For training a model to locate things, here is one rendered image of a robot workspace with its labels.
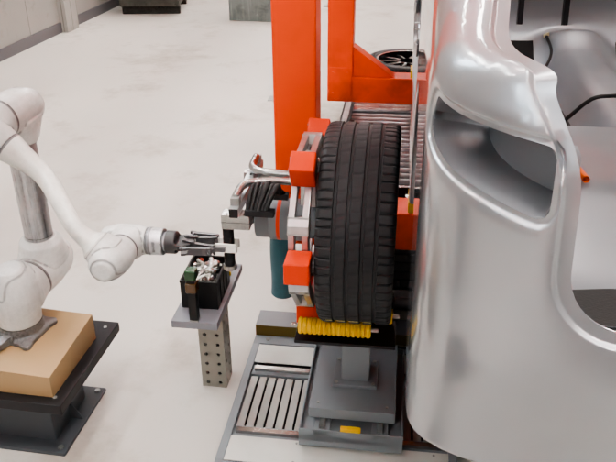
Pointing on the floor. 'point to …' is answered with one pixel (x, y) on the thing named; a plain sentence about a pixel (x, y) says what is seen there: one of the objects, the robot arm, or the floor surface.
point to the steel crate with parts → (151, 6)
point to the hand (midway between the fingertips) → (227, 245)
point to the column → (215, 354)
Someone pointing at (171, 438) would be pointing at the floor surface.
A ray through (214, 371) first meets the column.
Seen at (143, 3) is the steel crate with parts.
